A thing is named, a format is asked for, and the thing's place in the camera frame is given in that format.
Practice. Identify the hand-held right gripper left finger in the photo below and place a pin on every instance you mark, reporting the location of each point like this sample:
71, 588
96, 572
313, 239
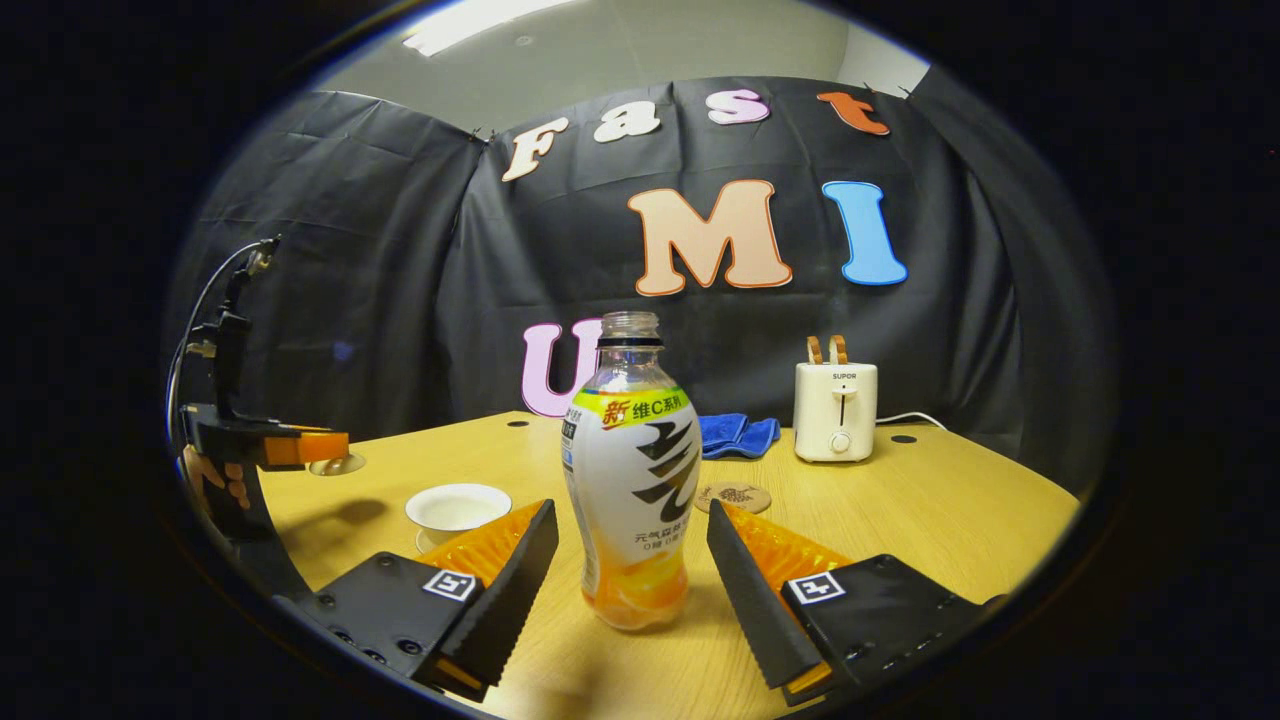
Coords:
500, 610

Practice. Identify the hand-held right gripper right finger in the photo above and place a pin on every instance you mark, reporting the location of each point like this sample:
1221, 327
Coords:
755, 600

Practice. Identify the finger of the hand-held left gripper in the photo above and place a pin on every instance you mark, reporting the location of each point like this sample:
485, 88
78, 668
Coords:
310, 447

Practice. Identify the round cork coaster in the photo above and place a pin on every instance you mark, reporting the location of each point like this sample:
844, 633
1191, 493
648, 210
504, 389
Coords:
740, 495

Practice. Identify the white ceramic teacup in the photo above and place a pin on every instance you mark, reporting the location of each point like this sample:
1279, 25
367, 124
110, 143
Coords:
455, 510

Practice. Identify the clear orange-drink water bottle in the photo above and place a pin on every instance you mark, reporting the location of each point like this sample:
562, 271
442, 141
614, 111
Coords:
630, 480

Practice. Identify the blue folded towel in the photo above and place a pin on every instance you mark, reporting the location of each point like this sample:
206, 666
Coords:
740, 433

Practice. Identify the white toaster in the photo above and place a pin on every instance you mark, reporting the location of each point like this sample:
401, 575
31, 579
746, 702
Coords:
835, 415

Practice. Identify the black backdrop cloth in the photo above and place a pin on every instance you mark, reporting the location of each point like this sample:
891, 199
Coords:
380, 250

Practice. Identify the toast slice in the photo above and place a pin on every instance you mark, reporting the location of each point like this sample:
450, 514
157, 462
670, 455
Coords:
815, 350
838, 350

